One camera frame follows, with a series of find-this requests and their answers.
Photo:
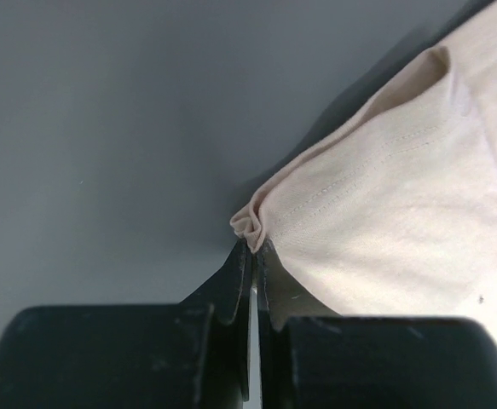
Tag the beige t shirt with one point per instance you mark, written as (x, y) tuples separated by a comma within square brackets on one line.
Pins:
[(395, 212)]

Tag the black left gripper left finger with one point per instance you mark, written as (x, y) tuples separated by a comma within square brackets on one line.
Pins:
[(193, 354)]

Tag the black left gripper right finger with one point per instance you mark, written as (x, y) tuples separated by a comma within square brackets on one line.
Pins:
[(311, 357)]

